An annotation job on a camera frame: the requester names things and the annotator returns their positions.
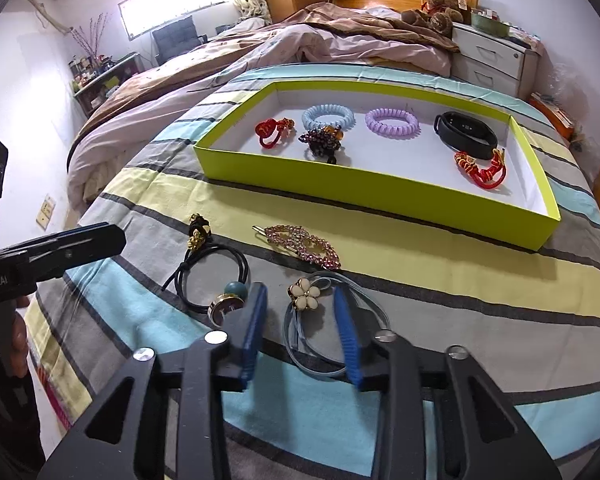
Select black chair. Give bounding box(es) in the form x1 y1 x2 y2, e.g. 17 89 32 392
151 15 208 66

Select pink rhinestone hair clip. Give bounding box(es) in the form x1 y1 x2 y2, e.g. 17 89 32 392
252 224 342 271

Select cluttered shelf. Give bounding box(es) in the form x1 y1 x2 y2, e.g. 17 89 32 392
70 52 143 116

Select blue spiral hair tie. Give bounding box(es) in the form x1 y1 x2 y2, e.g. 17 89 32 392
301 103 356 132

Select black gold-bead hair tie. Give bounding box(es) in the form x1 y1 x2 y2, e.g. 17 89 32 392
162 213 214 293

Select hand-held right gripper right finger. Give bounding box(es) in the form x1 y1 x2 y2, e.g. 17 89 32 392
333 289 563 480

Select brown teddy bear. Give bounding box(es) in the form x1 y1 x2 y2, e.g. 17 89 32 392
400 0 466 36

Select black wristband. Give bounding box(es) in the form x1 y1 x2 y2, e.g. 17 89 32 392
433 111 499 161

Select window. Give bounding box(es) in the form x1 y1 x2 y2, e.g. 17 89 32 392
117 0 231 41

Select wall socket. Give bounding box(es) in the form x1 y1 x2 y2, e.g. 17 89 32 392
36 195 57 231

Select green cardboard box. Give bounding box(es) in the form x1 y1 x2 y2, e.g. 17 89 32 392
194 79 562 251

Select purple spiral hair tie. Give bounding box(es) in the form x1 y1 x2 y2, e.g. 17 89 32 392
365 107 421 138

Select pink duvet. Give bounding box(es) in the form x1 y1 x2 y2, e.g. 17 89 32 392
67 2 461 206

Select dark red beaded bracelet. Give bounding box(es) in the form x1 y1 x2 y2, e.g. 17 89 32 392
298 127 346 166

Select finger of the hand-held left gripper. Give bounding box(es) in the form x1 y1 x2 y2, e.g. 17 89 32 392
10 223 127 257
10 243 125 283

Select green storage box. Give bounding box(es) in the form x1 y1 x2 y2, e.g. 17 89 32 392
470 10 511 38

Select brown blanket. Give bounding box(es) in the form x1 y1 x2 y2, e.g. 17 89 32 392
75 2 461 136

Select flower branches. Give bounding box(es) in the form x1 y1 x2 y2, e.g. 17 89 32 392
70 12 113 61

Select striped cloth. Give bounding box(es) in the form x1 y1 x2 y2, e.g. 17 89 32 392
27 62 600 480

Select white nightstand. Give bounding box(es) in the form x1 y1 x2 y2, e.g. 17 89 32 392
450 22 541 101

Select black teal-bead hair tie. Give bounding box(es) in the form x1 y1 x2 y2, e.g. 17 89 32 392
175 242 253 328

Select red hair tie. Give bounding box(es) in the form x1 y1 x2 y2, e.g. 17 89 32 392
453 147 507 192
254 116 297 150

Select grey flower hair tie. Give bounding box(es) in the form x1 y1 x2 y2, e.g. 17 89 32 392
282 270 393 378

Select person's left hand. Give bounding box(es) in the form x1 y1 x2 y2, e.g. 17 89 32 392
11 310 31 376

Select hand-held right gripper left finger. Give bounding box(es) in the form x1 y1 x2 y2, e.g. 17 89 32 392
37 282 270 480

